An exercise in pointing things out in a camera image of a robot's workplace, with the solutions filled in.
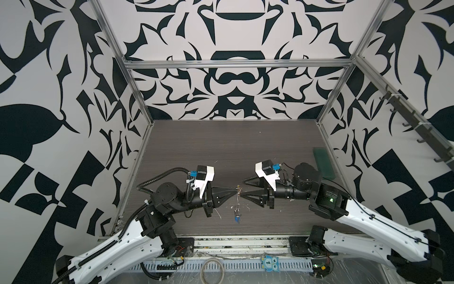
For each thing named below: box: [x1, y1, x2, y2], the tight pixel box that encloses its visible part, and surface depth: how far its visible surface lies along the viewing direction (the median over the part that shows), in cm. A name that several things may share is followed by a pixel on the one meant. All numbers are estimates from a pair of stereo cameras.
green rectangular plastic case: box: [312, 147, 336, 180], surface depth 101 cm
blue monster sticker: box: [261, 255, 280, 273], surface depth 71 cm
